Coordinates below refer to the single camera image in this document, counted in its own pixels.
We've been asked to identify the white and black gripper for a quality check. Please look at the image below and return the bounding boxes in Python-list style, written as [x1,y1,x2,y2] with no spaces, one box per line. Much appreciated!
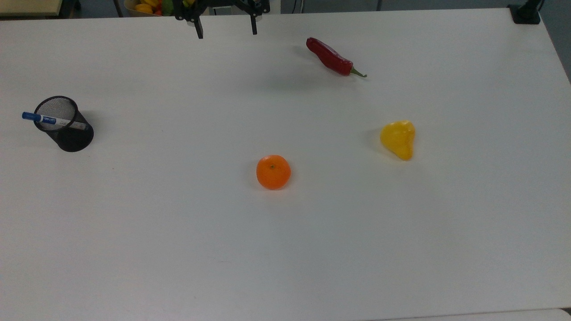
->
[173,0,271,40]

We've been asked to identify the white marker with blue cap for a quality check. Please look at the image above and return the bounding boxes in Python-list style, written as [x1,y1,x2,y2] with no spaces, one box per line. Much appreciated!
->
[22,111,88,131]

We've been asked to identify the bowl of toy fruit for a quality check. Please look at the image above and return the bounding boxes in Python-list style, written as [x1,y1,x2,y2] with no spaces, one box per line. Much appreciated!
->
[124,0,177,17]

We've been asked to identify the red chili pepper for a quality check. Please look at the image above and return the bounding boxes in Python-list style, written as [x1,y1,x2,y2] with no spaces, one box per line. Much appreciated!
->
[306,37,368,78]

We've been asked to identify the orange mandarin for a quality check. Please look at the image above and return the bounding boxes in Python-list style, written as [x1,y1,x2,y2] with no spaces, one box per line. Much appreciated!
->
[256,155,291,190]

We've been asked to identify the black mesh pen cup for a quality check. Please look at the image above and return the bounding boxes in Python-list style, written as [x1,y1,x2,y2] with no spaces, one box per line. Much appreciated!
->
[33,95,95,153]

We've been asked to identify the light wooden side table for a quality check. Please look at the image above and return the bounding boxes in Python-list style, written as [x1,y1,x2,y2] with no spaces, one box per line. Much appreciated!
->
[0,0,64,18]

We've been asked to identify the yellow bell pepper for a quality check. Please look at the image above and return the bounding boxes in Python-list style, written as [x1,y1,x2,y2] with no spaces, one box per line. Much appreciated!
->
[380,120,416,161]

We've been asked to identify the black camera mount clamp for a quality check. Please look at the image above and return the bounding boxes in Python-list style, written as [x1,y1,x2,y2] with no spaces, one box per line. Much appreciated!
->
[508,0,545,25]

